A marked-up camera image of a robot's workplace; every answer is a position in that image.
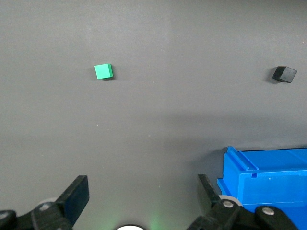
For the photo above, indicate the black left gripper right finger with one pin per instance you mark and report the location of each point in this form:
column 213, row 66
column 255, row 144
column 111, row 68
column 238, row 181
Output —
column 208, row 194

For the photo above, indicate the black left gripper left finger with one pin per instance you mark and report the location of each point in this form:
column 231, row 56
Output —
column 76, row 194

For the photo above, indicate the small green cube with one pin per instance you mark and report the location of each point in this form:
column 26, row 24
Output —
column 103, row 72

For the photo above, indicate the small black cube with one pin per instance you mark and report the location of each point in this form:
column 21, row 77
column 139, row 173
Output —
column 284, row 74

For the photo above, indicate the blue plastic storage bin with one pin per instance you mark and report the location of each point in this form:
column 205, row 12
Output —
column 271, row 182

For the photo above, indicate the dark gray table mat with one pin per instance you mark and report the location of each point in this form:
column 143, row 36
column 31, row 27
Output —
column 153, row 119

